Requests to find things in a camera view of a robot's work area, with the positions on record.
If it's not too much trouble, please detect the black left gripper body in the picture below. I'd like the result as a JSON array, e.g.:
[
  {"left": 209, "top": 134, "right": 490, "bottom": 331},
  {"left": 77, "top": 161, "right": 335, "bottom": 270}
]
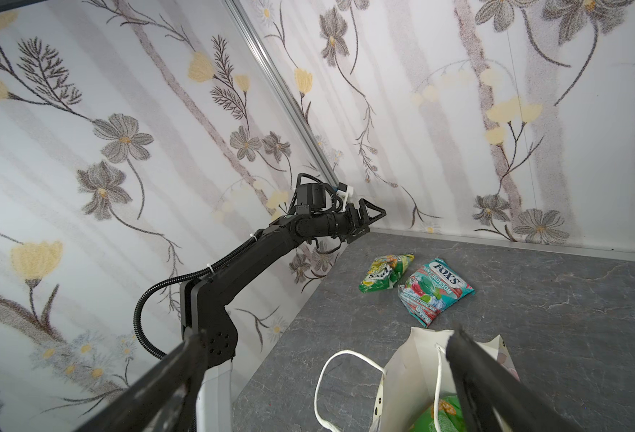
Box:
[{"left": 344, "top": 206, "right": 369, "bottom": 242}]

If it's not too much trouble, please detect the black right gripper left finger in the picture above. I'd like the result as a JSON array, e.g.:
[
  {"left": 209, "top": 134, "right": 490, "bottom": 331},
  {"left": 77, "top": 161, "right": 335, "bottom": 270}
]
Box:
[{"left": 78, "top": 331, "right": 209, "bottom": 431}]

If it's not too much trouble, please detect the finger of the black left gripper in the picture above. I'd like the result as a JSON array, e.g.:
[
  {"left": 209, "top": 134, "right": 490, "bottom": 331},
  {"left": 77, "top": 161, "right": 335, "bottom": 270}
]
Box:
[
  {"left": 356, "top": 215, "right": 384, "bottom": 239},
  {"left": 359, "top": 198, "right": 387, "bottom": 219}
]

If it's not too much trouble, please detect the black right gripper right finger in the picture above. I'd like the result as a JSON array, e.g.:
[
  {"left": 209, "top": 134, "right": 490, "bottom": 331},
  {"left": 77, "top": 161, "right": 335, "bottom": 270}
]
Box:
[{"left": 445, "top": 326, "right": 580, "bottom": 431}]

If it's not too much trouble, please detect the green yellow Fox's candy bag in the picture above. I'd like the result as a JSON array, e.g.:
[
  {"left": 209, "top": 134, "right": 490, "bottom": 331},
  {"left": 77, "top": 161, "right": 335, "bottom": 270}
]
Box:
[{"left": 359, "top": 254, "right": 415, "bottom": 293}]

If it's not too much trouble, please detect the green corn chips bag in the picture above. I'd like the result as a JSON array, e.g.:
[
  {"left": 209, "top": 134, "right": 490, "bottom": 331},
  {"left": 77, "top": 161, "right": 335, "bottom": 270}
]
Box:
[{"left": 409, "top": 395, "right": 467, "bottom": 432}]

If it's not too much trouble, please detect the patterned white paper bag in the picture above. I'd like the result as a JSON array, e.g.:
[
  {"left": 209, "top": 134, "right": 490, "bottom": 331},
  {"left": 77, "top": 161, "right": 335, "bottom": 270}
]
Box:
[{"left": 313, "top": 326, "right": 521, "bottom": 432}]

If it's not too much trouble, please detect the teal Fox's candy bag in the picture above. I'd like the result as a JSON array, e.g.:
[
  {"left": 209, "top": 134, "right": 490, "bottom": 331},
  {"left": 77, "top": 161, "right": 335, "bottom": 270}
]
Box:
[{"left": 398, "top": 258, "right": 476, "bottom": 328}]

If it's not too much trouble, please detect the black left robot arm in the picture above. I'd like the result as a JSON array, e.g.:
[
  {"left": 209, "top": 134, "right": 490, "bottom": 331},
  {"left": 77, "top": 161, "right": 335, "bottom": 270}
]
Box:
[{"left": 81, "top": 176, "right": 386, "bottom": 431}]

